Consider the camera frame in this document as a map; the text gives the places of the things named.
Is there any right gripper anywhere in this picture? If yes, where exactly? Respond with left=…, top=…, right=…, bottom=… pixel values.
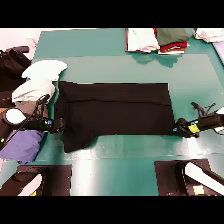
left=174, top=117, right=202, bottom=139

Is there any green folded garment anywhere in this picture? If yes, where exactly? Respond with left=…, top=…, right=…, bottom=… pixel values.
left=156, top=28, right=191, bottom=47

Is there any black garment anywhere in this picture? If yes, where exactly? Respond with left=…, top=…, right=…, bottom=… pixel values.
left=0, top=46, right=33, bottom=108

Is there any grey-brown garment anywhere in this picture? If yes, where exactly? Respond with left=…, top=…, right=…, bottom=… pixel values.
left=14, top=99, right=50, bottom=118

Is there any purple garment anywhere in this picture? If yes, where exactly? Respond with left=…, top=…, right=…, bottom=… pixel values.
left=0, top=129, right=46, bottom=165

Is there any black shirt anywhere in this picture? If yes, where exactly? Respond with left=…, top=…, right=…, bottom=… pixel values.
left=54, top=80, right=177, bottom=154

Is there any red folded garment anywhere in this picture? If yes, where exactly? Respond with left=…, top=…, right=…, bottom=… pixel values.
left=157, top=41, right=190, bottom=56

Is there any white folded garment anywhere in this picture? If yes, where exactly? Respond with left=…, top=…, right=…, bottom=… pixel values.
left=125, top=28, right=161, bottom=54

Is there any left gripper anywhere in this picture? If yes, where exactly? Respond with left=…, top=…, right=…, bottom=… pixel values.
left=45, top=117, right=65, bottom=135

